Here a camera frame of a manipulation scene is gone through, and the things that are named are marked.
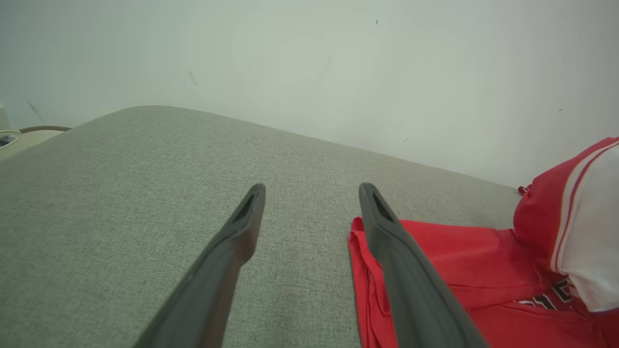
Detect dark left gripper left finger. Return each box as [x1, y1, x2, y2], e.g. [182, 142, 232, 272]
[133, 183, 266, 348]

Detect red jersey white sleeves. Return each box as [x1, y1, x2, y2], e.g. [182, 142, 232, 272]
[348, 137, 619, 348]

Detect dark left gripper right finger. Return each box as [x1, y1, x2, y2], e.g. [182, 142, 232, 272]
[359, 182, 489, 348]

